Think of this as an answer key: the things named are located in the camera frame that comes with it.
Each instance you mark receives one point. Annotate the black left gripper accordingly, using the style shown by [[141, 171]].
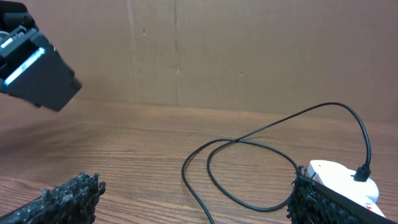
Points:
[[16, 26]]

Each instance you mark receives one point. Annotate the Samsung Galaxy smartphone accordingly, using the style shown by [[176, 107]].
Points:
[[33, 70]]

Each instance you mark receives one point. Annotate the white USB charger plug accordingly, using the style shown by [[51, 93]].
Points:
[[327, 166]]

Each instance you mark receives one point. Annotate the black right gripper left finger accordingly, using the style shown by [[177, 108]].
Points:
[[73, 202]]

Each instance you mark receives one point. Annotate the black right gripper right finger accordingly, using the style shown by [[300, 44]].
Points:
[[313, 203]]

